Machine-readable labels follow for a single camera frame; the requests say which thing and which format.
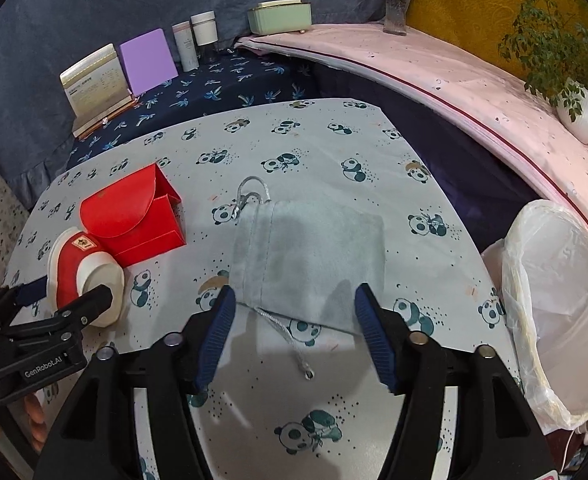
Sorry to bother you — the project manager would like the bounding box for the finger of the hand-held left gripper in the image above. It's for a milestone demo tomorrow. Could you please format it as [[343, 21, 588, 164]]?
[[1, 284, 114, 348], [0, 282, 49, 333]]

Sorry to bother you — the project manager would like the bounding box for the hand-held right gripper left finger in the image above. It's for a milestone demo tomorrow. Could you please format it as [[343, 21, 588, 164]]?
[[34, 285, 237, 480]]

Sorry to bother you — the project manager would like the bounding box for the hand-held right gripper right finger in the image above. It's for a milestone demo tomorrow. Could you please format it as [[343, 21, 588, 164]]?
[[354, 284, 557, 480]]

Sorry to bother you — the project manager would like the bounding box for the red and white paper cup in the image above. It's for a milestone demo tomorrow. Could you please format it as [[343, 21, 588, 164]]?
[[46, 226, 125, 329]]

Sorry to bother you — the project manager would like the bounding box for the grey drawstring pouch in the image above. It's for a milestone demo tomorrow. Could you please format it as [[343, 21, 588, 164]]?
[[229, 176, 385, 381]]

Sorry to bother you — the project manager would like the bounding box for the bin with white liner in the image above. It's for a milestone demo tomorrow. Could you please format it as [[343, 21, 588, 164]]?
[[481, 199, 588, 433]]

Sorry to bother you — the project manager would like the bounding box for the person's left hand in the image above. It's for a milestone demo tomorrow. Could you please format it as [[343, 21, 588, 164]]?
[[22, 392, 50, 456]]

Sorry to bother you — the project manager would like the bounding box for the red paper gift box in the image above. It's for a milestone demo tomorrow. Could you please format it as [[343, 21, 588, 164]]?
[[78, 162, 187, 267]]

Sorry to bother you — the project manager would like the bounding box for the panda-print tablecloth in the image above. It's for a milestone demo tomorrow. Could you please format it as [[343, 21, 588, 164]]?
[[1, 97, 525, 480]]

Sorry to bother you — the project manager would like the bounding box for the desk calendar on wooden stand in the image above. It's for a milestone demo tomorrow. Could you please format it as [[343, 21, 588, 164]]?
[[60, 43, 139, 139]]

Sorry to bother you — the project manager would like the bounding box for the navy leaf-print cloth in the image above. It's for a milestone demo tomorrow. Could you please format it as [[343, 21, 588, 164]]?
[[66, 52, 319, 171]]

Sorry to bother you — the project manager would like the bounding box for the purple card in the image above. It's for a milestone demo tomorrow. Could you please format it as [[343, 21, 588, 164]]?
[[119, 27, 179, 97]]

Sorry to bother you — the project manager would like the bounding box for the pink speckled cloth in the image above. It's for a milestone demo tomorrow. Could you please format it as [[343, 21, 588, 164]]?
[[234, 22, 588, 241]]

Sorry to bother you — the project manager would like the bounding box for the white slim bottle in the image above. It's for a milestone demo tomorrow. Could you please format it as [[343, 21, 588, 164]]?
[[172, 22, 199, 72]]

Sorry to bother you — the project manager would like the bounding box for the blue-grey cloth backdrop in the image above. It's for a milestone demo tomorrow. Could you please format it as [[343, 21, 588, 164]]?
[[0, 0, 389, 211]]

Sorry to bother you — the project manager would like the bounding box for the green plant in white pot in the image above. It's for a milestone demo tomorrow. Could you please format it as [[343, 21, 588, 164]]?
[[469, 0, 588, 143]]

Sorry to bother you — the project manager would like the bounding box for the white jar with dark base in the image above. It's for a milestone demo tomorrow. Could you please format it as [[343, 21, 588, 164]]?
[[190, 11, 219, 63]]

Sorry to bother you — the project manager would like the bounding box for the green tissue box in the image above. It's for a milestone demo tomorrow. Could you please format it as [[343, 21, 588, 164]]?
[[247, 0, 313, 35]]

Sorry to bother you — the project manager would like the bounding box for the yellow patterned cloth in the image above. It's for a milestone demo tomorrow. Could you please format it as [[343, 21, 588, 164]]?
[[406, 0, 588, 126]]

